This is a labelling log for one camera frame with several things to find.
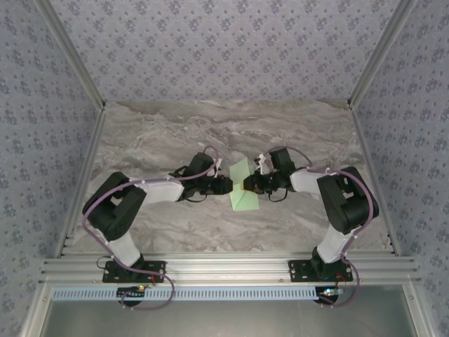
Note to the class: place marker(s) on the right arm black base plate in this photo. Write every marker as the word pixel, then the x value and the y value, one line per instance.
pixel 298 272

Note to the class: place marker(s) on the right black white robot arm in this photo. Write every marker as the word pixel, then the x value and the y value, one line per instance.
pixel 333 245

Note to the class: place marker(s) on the small adapter circuit board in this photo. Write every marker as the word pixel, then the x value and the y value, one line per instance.
pixel 329 292
pixel 131 291

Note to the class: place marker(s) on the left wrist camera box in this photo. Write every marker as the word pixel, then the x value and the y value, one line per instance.
pixel 218 168

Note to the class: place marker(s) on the light green paper sheet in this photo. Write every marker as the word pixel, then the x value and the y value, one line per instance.
pixel 245 201

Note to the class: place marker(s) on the aluminium frame bar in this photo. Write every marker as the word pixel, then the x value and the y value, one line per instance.
pixel 36 309
pixel 417 309

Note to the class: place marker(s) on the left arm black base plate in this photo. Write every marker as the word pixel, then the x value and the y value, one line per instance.
pixel 158 272

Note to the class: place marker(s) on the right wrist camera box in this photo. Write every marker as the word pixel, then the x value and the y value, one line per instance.
pixel 261 162

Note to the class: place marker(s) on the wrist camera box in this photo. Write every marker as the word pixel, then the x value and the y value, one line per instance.
pixel 261 162
pixel 218 168

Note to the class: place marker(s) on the aluminium mounting rail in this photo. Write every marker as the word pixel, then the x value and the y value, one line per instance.
pixel 228 270

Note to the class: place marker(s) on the aluminium frame post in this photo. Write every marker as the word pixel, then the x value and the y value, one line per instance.
pixel 380 52
pixel 74 52

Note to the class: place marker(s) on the aluminium table side rail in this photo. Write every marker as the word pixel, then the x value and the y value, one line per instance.
pixel 367 158
pixel 88 158

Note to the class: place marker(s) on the grey metal sheet panel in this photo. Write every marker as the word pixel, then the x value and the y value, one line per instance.
pixel 228 319

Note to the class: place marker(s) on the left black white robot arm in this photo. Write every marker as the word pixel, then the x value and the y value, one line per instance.
pixel 122 249

